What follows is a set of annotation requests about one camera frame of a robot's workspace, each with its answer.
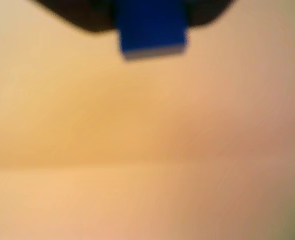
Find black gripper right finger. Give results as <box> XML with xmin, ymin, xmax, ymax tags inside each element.
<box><xmin>186</xmin><ymin>0</ymin><xmax>236</xmax><ymax>28</ymax></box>

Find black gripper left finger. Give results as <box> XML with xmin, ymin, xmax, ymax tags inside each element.
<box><xmin>29</xmin><ymin>0</ymin><xmax>118</xmax><ymax>35</ymax></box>

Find tiny blue cube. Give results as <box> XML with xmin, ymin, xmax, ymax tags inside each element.
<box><xmin>116</xmin><ymin>0</ymin><xmax>190</xmax><ymax>62</ymax></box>

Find orange paper square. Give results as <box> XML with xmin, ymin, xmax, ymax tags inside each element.
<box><xmin>0</xmin><ymin>0</ymin><xmax>295</xmax><ymax>240</ymax></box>

